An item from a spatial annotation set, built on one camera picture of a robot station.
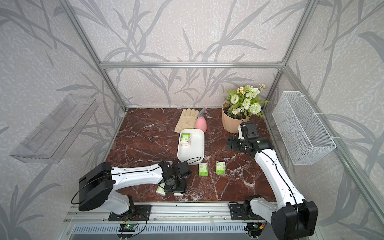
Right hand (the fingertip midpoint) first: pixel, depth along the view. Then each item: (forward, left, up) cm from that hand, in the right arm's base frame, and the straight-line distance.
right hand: (234, 143), depth 80 cm
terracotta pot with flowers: (+18, -6, +12) cm, 22 cm away
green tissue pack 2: (-8, +7, -15) cm, 18 cm away
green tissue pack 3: (-20, +40, -14) cm, 47 cm away
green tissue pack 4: (+9, +28, -12) cm, 32 cm away
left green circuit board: (-36, +54, -17) cm, 67 cm away
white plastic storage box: (+2, +22, -16) cm, 28 cm away
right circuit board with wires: (-37, -8, -19) cm, 42 cm away
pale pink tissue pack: (-22, +30, -14) cm, 40 cm away
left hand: (-21, +28, -15) cm, 38 cm away
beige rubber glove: (+30, +28, -16) cm, 44 cm away
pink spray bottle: (+19, +18, -5) cm, 27 cm away
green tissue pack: (-9, +17, -15) cm, 24 cm away
